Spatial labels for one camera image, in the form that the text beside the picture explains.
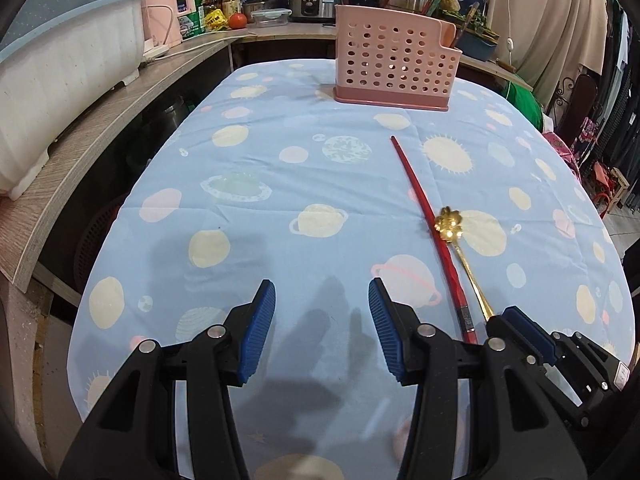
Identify brown wooden stick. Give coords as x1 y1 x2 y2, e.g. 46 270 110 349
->
452 2 481 51

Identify steel pot under counter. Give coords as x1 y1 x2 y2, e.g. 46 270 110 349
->
159 97 189 127

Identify green cloth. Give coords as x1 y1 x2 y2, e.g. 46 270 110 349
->
502 72 544 128

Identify blue planet print tablecloth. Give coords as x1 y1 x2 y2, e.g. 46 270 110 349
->
67 57 637 480

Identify gold flower spoon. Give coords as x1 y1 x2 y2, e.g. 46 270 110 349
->
432 206 497 322

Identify white power strip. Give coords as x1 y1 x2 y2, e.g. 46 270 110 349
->
142 42 172 64

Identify glass food container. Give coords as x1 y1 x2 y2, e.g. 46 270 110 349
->
251 9 292 27

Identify dark wooden chair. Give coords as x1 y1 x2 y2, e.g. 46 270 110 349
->
547 72 599 141

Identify white dish drainer tub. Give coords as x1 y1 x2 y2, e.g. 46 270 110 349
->
0 0 148 200

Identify pink perforated utensil holder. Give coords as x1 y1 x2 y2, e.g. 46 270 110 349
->
332 4 462 112

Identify beige curtain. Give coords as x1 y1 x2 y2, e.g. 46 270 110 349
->
487 0 608 92

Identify small wooden stool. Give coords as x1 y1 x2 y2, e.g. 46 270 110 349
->
592 165 629 211

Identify bright red chopstick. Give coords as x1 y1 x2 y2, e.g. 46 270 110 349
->
390 135 478 345

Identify wooden counter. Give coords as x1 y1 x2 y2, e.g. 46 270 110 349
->
0 27 337 293

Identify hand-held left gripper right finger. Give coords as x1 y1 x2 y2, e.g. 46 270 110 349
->
368 277 587 480

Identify blue planter with plants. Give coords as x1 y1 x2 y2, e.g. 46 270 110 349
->
457 15 499 62

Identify dark red plastic basket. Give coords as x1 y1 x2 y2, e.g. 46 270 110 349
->
74 195 127 292

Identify hanging dark clothes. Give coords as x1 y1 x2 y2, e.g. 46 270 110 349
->
600 0 640 171

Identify green carton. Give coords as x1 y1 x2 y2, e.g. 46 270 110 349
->
178 7 206 41

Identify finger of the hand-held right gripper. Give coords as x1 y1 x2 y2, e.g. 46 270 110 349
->
486 316 547 377
501 307 557 364

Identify pink appliance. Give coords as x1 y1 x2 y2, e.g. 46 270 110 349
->
141 0 196 48

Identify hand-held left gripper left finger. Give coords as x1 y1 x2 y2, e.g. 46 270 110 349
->
59 278 277 480

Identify white cable with switch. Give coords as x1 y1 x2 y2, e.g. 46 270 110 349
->
502 0 517 67

